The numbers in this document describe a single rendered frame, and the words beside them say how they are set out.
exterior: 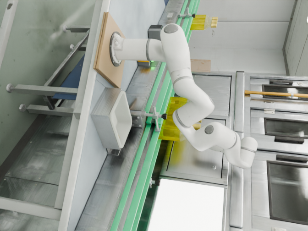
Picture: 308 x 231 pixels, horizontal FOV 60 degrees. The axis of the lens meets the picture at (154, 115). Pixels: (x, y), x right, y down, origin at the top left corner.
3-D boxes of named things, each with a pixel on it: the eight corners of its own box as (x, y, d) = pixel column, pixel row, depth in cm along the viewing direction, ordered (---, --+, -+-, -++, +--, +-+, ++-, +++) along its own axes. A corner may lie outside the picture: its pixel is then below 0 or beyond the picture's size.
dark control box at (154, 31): (148, 41, 179) (161, 41, 177) (147, 30, 173) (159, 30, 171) (151, 35, 184) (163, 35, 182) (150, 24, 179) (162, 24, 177)
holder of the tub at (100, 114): (106, 155, 127) (121, 156, 125) (90, 113, 108) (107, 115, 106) (118, 128, 139) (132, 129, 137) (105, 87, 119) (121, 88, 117)
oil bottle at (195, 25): (181, 30, 222) (216, 30, 215) (181, 24, 218) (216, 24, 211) (182, 26, 226) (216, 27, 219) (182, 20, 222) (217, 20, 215)
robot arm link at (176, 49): (172, 93, 109) (167, 65, 95) (162, 52, 122) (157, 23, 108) (195, 87, 108) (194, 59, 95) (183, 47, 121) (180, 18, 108)
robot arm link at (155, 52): (149, 67, 120) (184, 68, 116) (143, 45, 109) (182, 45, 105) (153, 51, 125) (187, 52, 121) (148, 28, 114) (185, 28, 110)
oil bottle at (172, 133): (145, 138, 144) (185, 142, 138) (144, 131, 140) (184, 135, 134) (148, 130, 147) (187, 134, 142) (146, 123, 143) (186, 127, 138)
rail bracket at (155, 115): (144, 131, 138) (167, 134, 134) (139, 107, 126) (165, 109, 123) (145, 127, 140) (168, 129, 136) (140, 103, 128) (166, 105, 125)
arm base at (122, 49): (106, 50, 112) (141, 51, 108) (112, 24, 115) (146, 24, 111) (118, 68, 126) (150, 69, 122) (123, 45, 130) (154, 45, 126)
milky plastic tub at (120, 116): (104, 148, 123) (122, 151, 121) (90, 114, 108) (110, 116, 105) (116, 121, 135) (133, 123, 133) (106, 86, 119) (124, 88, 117)
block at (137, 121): (130, 127, 138) (143, 129, 136) (127, 114, 131) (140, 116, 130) (132, 122, 140) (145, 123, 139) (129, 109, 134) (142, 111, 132)
